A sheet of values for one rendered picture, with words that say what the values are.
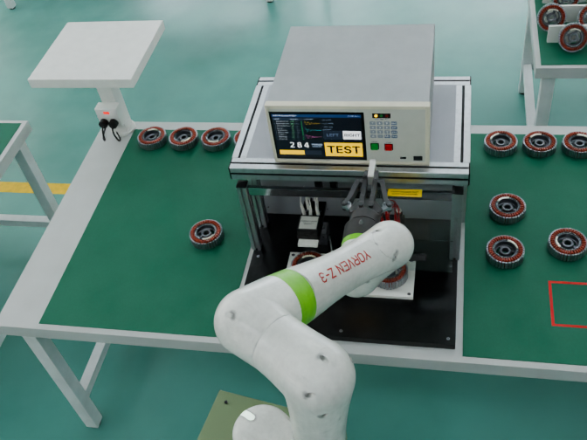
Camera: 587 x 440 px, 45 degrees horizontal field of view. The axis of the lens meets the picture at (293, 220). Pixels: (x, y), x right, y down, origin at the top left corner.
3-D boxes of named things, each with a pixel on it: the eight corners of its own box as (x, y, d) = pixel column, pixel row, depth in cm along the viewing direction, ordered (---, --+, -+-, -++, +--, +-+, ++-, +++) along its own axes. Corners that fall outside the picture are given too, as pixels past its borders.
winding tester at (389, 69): (429, 166, 195) (430, 106, 180) (274, 162, 204) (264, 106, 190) (435, 80, 221) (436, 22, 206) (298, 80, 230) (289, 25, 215)
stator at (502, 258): (503, 276, 211) (505, 268, 209) (477, 253, 219) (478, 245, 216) (531, 257, 215) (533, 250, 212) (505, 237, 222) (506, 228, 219)
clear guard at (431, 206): (452, 272, 183) (452, 257, 179) (359, 267, 188) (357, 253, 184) (454, 184, 204) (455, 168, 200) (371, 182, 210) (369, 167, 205)
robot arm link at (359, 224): (378, 231, 165) (339, 230, 167) (381, 264, 174) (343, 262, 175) (381, 212, 169) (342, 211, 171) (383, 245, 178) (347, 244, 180)
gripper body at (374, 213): (347, 237, 177) (351, 211, 184) (381, 239, 176) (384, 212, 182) (344, 216, 172) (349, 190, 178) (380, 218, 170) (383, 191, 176)
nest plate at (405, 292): (412, 299, 207) (412, 297, 207) (362, 296, 211) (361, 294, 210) (416, 260, 217) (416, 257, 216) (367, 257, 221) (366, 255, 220)
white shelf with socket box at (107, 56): (167, 182, 260) (130, 79, 227) (75, 179, 268) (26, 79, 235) (192, 120, 283) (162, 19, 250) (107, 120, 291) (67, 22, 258)
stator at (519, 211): (531, 219, 225) (533, 210, 223) (499, 229, 224) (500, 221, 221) (514, 195, 233) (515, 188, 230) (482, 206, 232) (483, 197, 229)
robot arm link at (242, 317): (245, 383, 121) (254, 329, 115) (196, 343, 128) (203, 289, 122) (314, 340, 134) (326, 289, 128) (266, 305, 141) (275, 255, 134)
